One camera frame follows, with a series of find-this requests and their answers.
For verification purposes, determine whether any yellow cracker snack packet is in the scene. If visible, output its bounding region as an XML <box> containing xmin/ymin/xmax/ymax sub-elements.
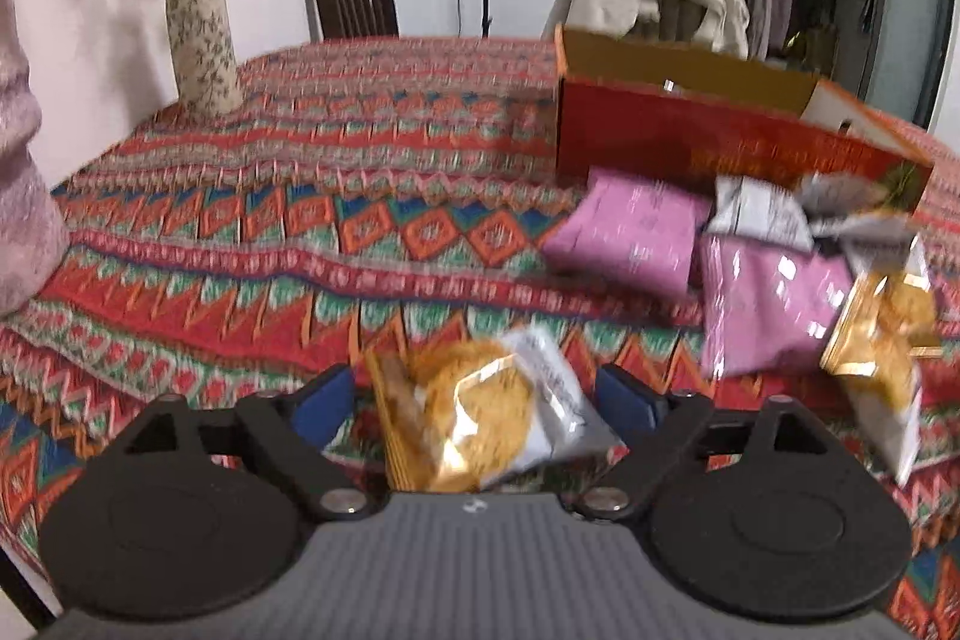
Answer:
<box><xmin>366</xmin><ymin>325</ymin><xmax>625</xmax><ymax>494</ymax></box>

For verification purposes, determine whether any pink snack packet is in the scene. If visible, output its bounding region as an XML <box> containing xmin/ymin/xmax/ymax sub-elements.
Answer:
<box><xmin>700</xmin><ymin>234</ymin><xmax>853</xmax><ymax>380</ymax></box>
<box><xmin>542</xmin><ymin>167</ymin><xmax>713</xmax><ymax>301</ymax></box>

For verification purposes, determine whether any red patterned tablecloth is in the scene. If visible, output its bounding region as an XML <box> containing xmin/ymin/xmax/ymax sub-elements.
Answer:
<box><xmin>0</xmin><ymin>35</ymin><xmax>960</xmax><ymax>640</ymax></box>

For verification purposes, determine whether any white crumpled snack packet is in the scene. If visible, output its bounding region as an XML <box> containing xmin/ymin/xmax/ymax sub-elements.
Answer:
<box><xmin>706</xmin><ymin>172</ymin><xmax>913</xmax><ymax>253</ymax></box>

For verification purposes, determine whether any red cardboard box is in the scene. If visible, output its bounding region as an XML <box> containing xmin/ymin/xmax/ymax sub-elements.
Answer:
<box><xmin>555</xmin><ymin>26</ymin><xmax>934</xmax><ymax>211</ymax></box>

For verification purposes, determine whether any pink vase at edge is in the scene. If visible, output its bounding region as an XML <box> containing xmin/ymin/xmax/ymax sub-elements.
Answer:
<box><xmin>0</xmin><ymin>0</ymin><xmax>70</xmax><ymax>315</ymax></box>

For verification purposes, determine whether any floral ceramic vase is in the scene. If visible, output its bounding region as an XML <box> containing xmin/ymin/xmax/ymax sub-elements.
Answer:
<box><xmin>166</xmin><ymin>0</ymin><xmax>244</xmax><ymax>117</ymax></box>

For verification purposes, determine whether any wooden chair under jacket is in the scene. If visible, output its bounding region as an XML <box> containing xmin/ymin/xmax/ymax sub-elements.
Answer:
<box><xmin>654</xmin><ymin>0</ymin><xmax>706</xmax><ymax>44</ymax></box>

